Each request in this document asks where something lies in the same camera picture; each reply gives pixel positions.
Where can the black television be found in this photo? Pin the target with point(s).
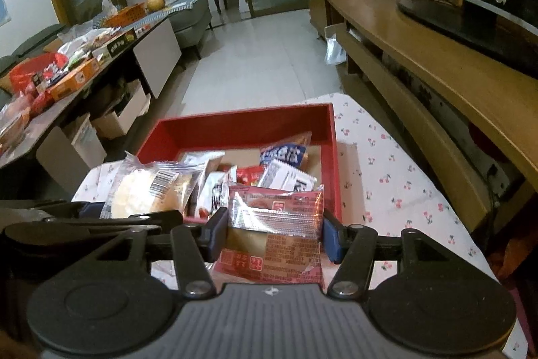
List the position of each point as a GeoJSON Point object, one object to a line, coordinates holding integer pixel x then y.
{"type": "Point", "coordinates": [445, 10]}

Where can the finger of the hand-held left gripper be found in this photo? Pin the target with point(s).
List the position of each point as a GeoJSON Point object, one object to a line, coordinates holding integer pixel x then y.
{"type": "Point", "coordinates": [90, 210]}
{"type": "Point", "coordinates": [147, 218]}

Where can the wooden television cabinet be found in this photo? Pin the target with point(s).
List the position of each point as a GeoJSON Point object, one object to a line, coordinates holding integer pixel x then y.
{"type": "Point", "coordinates": [399, 31]}

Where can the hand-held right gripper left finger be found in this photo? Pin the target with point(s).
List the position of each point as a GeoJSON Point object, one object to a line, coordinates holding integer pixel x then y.
{"type": "Point", "coordinates": [216, 228]}

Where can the grey sofa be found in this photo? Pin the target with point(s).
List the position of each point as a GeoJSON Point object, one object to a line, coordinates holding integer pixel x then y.
{"type": "Point", "coordinates": [193, 20]}

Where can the red plastic bag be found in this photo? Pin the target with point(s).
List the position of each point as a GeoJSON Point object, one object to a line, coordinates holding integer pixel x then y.
{"type": "Point", "coordinates": [33, 71]}

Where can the white wafer packet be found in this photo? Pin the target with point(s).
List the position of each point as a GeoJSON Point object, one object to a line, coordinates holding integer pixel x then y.
{"type": "Point", "coordinates": [286, 176]}

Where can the white cardboard box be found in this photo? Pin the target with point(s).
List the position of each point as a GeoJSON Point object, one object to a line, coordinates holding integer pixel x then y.
{"type": "Point", "coordinates": [122, 115]}

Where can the white power strip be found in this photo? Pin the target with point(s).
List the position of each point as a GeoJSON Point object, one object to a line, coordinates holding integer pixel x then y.
{"type": "Point", "coordinates": [499, 176]}

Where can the clear plastic bag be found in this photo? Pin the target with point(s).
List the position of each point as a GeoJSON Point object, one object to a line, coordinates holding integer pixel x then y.
{"type": "Point", "coordinates": [335, 52]}

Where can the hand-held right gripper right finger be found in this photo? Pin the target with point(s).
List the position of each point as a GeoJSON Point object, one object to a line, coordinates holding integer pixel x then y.
{"type": "Point", "coordinates": [330, 235]}

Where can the blue cartoon snack packet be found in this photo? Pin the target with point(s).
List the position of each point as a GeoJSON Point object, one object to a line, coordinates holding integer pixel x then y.
{"type": "Point", "coordinates": [283, 155]}

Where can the white tissue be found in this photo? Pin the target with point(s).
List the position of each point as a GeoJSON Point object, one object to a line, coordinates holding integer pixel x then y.
{"type": "Point", "coordinates": [109, 5]}

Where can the red clear pastry packet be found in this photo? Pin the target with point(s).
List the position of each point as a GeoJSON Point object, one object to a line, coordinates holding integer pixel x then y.
{"type": "Point", "coordinates": [273, 245]}

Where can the cherry print tablecloth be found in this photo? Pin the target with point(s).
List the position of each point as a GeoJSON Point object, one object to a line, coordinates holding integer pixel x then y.
{"type": "Point", "coordinates": [399, 195]}

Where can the orange plastic basket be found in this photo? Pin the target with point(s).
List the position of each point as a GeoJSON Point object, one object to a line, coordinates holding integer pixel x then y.
{"type": "Point", "coordinates": [124, 16]}

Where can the red cardboard box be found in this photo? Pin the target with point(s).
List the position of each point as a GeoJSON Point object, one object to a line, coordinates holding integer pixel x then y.
{"type": "Point", "coordinates": [252, 123]}

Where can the low table with white panel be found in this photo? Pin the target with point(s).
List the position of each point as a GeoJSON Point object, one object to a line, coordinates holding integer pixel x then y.
{"type": "Point", "coordinates": [159, 47]}

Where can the red gummy candy packet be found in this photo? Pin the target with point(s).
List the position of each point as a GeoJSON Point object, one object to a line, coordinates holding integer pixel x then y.
{"type": "Point", "coordinates": [250, 175]}

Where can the dark and orange snack box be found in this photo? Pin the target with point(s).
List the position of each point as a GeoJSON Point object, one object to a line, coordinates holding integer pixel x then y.
{"type": "Point", "coordinates": [115, 44]}

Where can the clear round cake packet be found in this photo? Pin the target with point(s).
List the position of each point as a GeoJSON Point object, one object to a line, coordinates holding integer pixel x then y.
{"type": "Point", "coordinates": [143, 186]}

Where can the yellow pomelo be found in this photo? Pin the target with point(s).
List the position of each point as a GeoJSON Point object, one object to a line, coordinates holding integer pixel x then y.
{"type": "Point", "coordinates": [154, 2]}

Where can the checkered cloth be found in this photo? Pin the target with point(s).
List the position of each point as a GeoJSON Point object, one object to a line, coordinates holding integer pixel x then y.
{"type": "Point", "coordinates": [176, 5]}

